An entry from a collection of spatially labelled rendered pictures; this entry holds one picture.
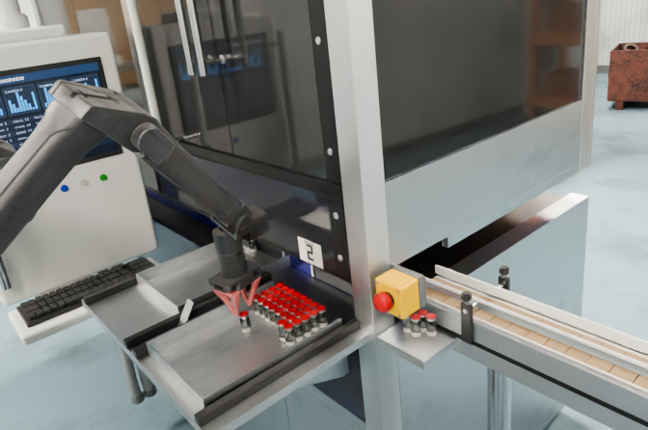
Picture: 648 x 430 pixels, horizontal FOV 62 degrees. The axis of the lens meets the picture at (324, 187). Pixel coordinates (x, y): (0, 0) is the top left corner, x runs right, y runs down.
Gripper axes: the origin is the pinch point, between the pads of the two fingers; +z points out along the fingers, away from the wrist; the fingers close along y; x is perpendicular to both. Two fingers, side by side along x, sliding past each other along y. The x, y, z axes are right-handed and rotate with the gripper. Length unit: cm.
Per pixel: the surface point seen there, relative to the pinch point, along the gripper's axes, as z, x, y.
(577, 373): 2, -67, 13
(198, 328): 5.4, 10.1, -5.5
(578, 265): 33, -50, 103
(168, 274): 7.1, 40.1, 10.0
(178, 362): 5.6, 5.1, -15.5
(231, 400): 3.8, -15.0, -19.5
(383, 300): -6.6, -32.7, 7.4
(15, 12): -67, 85, 13
